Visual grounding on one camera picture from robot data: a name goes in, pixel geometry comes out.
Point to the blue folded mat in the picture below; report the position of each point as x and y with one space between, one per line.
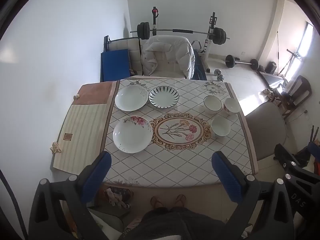
113 65

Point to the blue leaf pattern plate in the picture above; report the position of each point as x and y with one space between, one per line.
164 97

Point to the barbell with black plates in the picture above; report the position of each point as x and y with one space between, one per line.
143 30

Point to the dark wooden chair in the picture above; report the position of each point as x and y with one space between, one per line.
302 90

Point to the grey exercise machine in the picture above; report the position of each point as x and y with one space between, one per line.
291 60

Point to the blue black bench pad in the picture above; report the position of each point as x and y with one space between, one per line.
200 67

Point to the white plate pink flowers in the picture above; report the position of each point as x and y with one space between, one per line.
132 136

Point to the beige striped brown cloth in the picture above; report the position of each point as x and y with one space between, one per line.
82 130

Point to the flower diamond printed tablecloth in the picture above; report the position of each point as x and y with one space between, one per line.
175 165

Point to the person's left foot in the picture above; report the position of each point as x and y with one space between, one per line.
156 202

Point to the beige padded chair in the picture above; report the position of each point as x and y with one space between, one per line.
120 45
163 66

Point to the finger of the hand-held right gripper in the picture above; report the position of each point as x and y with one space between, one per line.
314 147
285 157

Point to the small black speaker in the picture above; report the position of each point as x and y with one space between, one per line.
270 68

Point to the pair of black poles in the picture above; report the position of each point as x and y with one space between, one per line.
314 135

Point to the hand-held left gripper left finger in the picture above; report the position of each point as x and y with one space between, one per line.
96 177

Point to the grey padded chair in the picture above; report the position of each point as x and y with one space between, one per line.
266 130

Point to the black treadmill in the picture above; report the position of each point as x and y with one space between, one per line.
271 78

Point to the orange red bag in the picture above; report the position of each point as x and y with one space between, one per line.
317 168

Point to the white plate grey flower print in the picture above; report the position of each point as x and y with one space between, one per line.
131 98

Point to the person's right foot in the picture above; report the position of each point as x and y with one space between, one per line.
180 200

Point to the person's foot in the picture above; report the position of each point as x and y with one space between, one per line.
180 200
156 202

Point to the white bowl dark rim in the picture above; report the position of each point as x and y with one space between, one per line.
212 103

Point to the white bowl red flowers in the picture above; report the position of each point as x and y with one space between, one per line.
232 105

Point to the light coloured shoes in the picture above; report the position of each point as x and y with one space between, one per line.
268 93

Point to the white weight bench rack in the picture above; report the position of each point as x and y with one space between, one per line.
208 52

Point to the white puffer jacket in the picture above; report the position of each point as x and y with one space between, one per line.
186 55

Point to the short floor barbell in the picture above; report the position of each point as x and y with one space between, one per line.
230 61

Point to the chrome dumbbell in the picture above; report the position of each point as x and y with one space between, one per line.
220 76

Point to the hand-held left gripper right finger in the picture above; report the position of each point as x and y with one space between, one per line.
227 177

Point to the white bowl blue rim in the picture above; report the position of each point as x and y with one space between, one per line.
220 126

